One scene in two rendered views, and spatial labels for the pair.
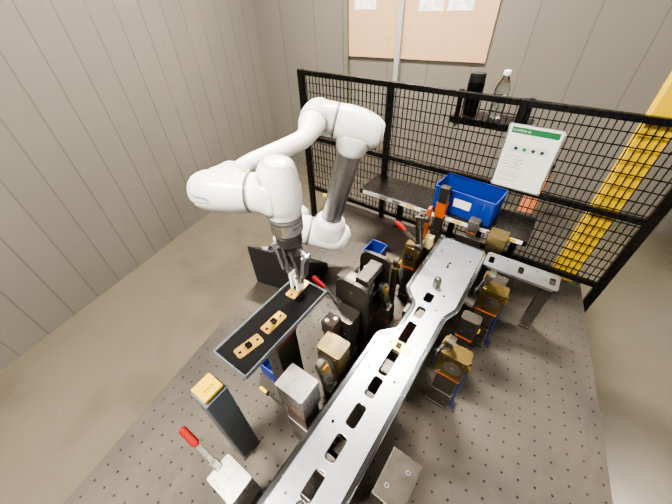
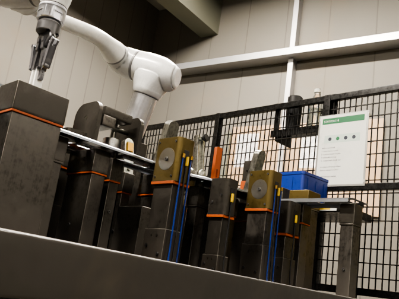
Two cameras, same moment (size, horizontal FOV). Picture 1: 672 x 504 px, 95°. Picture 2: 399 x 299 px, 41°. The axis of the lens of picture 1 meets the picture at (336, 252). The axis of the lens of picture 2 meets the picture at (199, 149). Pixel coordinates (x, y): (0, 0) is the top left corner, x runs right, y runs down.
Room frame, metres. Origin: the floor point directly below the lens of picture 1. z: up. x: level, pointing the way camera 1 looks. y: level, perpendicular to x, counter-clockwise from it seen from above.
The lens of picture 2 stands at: (-0.82, -0.65, 0.68)
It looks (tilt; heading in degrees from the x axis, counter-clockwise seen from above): 14 degrees up; 9
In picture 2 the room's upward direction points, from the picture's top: 8 degrees clockwise
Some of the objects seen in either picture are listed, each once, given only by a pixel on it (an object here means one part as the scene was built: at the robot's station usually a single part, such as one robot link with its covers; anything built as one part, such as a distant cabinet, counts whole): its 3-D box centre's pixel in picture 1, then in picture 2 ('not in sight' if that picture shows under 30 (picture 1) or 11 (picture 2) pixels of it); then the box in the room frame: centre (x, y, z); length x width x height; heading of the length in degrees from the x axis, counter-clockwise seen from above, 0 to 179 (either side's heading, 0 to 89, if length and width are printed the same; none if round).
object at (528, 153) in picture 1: (525, 159); (342, 149); (1.32, -0.90, 1.30); 0.23 x 0.02 x 0.31; 53
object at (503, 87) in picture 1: (500, 94); (316, 110); (1.52, -0.79, 1.53); 0.07 x 0.07 x 0.20
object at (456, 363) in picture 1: (450, 380); (170, 206); (0.50, -0.39, 0.87); 0.12 x 0.07 x 0.35; 53
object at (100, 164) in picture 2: (384, 385); (80, 205); (0.51, -0.15, 0.84); 0.12 x 0.05 x 0.29; 53
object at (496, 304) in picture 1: (487, 317); (263, 230); (0.77, -0.62, 0.87); 0.12 x 0.07 x 0.35; 53
